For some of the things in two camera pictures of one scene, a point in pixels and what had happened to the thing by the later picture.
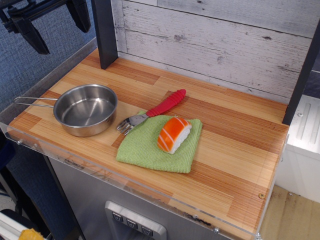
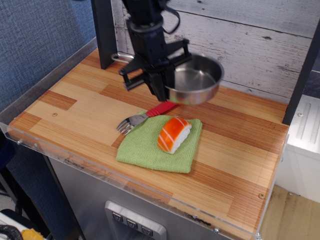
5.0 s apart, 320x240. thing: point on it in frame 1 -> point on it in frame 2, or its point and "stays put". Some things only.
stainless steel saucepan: (82, 110) -> (197, 78)
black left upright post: (104, 23) stays put
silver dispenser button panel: (123, 224) stays put
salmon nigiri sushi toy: (173, 133) stays put
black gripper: (11, 11) -> (151, 53)
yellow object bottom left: (30, 234) stays put
